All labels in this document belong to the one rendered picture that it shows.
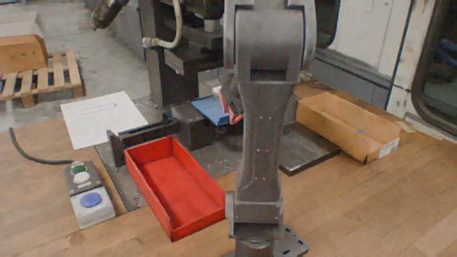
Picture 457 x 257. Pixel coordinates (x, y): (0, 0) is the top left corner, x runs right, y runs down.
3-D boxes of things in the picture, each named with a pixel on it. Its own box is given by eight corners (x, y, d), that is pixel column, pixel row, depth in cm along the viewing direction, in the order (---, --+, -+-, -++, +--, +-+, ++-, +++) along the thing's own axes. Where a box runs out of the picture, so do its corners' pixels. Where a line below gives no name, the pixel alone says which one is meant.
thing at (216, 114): (220, 128, 77) (220, 117, 76) (190, 103, 88) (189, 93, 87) (245, 120, 80) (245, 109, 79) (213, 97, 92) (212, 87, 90)
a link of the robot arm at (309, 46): (233, 16, 62) (225, -62, 31) (281, 16, 61) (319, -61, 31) (231, 81, 63) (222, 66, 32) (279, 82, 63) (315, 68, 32)
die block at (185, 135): (190, 152, 84) (188, 126, 80) (174, 134, 91) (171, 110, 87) (254, 129, 93) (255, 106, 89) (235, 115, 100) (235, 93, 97)
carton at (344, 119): (363, 168, 79) (370, 141, 75) (294, 124, 97) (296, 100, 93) (395, 152, 85) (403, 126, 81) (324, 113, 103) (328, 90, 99)
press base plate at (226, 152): (130, 221, 67) (128, 211, 66) (80, 120, 104) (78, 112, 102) (346, 133, 97) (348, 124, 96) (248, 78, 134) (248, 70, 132)
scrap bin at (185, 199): (171, 244, 59) (168, 219, 56) (128, 170, 77) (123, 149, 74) (228, 217, 65) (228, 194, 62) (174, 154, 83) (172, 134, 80)
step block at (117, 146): (116, 168, 78) (109, 136, 74) (112, 161, 80) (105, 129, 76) (142, 159, 81) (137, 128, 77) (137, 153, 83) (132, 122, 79)
